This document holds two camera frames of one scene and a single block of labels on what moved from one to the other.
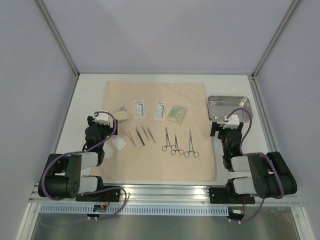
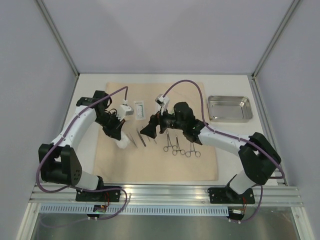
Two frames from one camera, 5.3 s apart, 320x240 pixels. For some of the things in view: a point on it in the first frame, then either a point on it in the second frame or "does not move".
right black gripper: [215, 127] -> [158, 123]
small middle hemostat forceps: [180, 151] does not move
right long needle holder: [191, 147] does not move
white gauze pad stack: [118, 143] -> [124, 141]
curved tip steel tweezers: [140, 137] does not move
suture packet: [139, 109] does not move
